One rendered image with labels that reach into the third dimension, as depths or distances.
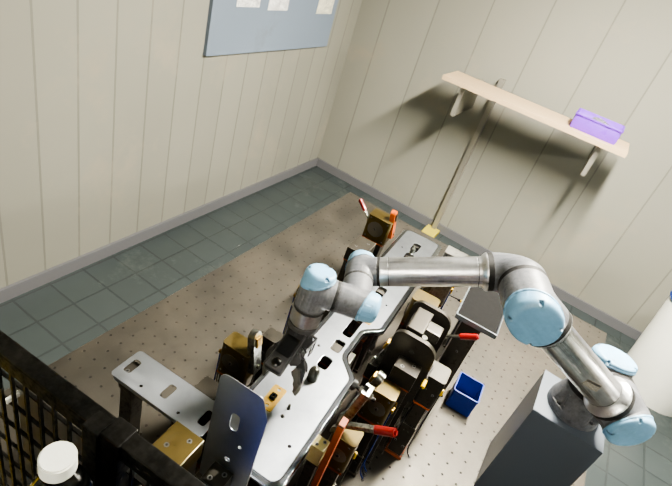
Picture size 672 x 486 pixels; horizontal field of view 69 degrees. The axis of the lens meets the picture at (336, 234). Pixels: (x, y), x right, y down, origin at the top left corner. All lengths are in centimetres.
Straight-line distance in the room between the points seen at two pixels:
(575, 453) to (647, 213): 279
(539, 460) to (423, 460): 37
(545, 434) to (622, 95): 284
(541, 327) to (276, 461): 68
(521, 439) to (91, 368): 134
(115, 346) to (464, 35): 331
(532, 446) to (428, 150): 311
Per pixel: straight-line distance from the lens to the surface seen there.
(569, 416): 159
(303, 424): 135
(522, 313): 112
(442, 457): 184
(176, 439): 121
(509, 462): 172
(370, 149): 458
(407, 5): 433
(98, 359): 181
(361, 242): 198
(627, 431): 143
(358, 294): 114
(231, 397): 99
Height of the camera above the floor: 208
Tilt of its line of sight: 32 degrees down
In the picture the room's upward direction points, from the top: 19 degrees clockwise
